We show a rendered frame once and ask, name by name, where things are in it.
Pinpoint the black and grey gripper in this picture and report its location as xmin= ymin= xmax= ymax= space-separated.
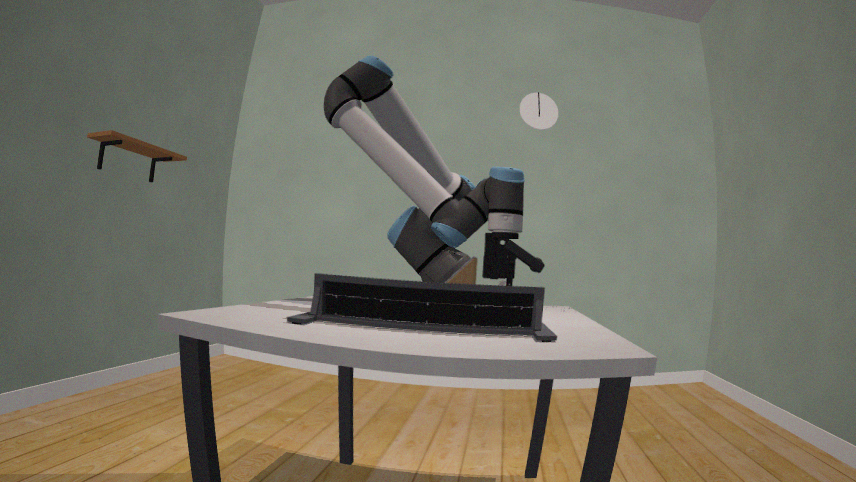
xmin=482 ymin=232 xmax=519 ymax=286

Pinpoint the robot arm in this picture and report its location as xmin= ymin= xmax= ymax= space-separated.
xmin=324 ymin=55 xmax=525 ymax=283

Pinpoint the black network patch panel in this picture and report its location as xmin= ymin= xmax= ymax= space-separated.
xmin=287 ymin=273 xmax=557 ymax=342

